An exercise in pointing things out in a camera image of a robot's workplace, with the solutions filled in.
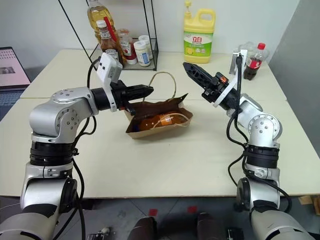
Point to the white jar blue label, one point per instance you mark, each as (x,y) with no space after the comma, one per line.
(142,56)
(145,38)

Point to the yellow detergent bottle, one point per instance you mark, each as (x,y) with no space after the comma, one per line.
(197,42)

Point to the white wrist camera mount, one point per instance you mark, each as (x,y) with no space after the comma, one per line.
(106,65)
(223,95)

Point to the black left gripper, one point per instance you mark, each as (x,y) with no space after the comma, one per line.
(120,95)

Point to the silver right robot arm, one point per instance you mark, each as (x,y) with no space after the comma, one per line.
(262,127)

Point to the squeeze ketchup bottle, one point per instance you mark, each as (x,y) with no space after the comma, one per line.
(127,50)

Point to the cola bottle red cap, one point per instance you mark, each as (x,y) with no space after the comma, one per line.
(253,65)

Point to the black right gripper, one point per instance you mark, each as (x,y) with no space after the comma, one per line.
(217,87)

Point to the dark rounded shape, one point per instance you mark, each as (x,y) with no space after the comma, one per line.
(143,228)

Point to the brown cardboard piece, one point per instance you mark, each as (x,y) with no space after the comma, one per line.
(310,203)

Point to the orange drink bottle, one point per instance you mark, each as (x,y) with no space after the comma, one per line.
(147,123)

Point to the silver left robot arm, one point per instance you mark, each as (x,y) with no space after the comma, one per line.
(55,112)

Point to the brown paper bag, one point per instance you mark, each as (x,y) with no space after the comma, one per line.
(160,132)

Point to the open laptop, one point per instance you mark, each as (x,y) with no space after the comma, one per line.
(12,70)

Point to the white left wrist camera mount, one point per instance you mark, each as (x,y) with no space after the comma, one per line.
(106,65)

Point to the tall glass ketchup bottle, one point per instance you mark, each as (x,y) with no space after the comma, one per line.
(110,45)

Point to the clear plastic container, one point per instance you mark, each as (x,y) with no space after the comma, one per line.
(243,47)

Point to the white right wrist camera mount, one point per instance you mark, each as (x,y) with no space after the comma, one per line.
(223,95)

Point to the cooking oil bottle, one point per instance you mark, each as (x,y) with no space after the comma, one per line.
(98,15)

